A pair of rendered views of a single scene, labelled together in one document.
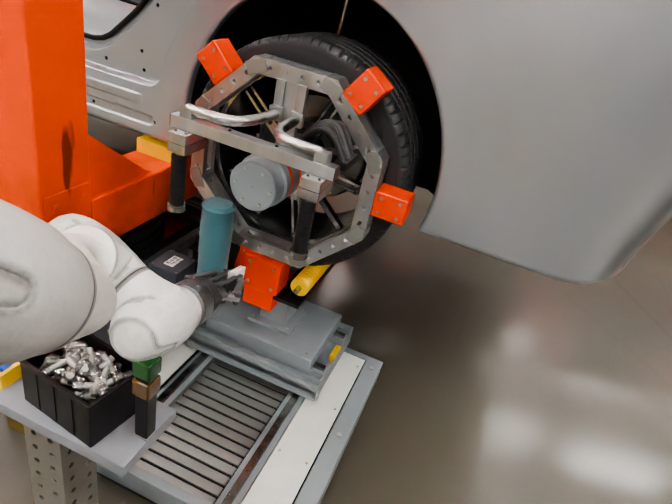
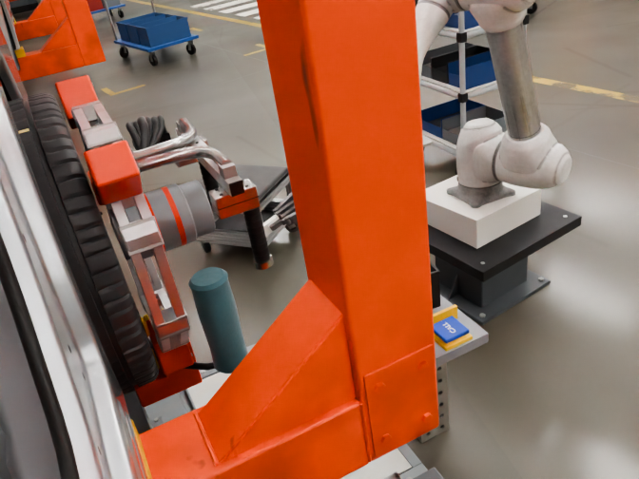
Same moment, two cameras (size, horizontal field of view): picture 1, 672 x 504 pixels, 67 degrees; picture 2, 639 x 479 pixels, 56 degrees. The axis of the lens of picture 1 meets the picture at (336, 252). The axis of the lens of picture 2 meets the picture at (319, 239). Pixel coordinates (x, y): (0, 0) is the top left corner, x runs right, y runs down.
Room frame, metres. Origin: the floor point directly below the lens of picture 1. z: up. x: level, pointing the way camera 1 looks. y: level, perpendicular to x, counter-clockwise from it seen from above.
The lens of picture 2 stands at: (1.68, 1.42, 1.46)
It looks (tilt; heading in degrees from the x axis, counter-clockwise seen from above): 31 degrees down; 234
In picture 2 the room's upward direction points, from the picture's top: 9 degrees counter-clockwise
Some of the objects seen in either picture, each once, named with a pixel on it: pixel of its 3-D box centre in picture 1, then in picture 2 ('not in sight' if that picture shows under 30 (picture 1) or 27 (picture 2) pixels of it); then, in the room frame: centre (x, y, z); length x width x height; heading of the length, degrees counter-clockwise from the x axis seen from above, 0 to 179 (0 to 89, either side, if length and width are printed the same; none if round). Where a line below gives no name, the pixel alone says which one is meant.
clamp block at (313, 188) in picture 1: (316, 183); (190, 150); (1.07, 0.08, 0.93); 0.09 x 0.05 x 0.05; 166
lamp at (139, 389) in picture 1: (146, 384); not in sight; (0.70, 0.30, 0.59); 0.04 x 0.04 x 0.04; 76
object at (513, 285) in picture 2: not in sight; (480, 252); (0.07, 0.21, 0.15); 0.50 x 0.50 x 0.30; 83
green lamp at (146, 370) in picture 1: (147, 365); not in sight; (0.70, 0.30, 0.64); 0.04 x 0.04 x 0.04; 76
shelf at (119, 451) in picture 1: (68, 399); (411, 307); (0.75, 0.49, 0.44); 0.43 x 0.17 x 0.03; 76
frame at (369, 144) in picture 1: (283, 167); (131, 230); (1.31, 0.19, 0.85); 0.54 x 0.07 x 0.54; 76
